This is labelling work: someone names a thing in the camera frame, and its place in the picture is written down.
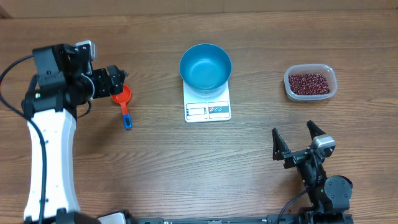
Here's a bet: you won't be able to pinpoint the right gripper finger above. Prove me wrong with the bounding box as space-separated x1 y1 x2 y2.
307 120 325 139
272 128 291 161

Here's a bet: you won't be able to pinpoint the orange measuring scoop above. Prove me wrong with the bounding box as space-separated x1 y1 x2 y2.
111 85 132 130

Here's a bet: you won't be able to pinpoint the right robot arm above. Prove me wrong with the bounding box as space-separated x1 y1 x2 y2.
272 120 354 223

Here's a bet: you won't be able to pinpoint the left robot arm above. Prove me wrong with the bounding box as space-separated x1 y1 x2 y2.
22 40 127 223

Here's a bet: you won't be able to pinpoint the white kitchen scale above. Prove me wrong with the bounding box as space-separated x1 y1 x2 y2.
183 82 231 123

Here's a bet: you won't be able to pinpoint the blue bowl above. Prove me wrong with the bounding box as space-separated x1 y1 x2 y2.
179 43 233 93

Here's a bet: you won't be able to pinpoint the red beans in container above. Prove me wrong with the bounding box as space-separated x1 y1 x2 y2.
288 73 331 95

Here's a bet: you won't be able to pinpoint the clear plastic container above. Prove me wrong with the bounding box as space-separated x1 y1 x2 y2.
284 63 338 102

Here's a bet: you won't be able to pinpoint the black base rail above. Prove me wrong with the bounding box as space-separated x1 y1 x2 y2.
99 210 354 224

